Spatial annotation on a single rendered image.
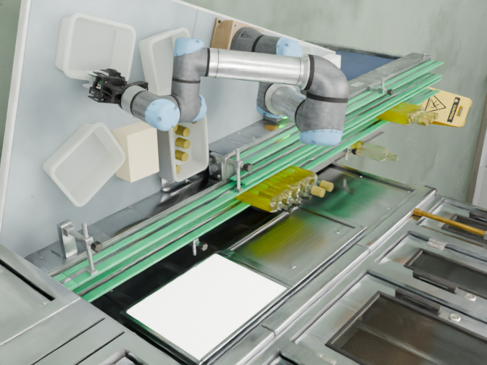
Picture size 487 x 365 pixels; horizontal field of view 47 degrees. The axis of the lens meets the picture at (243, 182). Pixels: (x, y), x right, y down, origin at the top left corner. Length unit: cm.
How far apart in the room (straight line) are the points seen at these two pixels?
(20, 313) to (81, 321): 15
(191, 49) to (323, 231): 96
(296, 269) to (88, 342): 92
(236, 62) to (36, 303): 75
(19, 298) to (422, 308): 118
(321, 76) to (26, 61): 78
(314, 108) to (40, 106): 76
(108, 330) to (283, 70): 78
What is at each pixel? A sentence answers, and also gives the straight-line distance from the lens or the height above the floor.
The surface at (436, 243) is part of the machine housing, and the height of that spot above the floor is 155.
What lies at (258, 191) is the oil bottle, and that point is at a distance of 205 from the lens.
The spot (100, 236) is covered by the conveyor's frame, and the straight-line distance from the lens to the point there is 180.
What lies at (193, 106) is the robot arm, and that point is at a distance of 147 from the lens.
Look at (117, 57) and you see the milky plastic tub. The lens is 175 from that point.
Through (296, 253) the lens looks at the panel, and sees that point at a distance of 198.
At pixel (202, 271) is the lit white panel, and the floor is 103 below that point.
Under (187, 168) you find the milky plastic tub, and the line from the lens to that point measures 201.
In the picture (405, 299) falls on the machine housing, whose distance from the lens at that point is 190.
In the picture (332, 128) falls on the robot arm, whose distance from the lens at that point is 154.
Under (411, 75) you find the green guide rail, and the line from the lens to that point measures 312.
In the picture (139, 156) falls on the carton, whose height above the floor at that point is 83.
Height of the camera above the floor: 214
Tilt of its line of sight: 36 degrees down
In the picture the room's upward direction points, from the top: 110 degrees clockwise
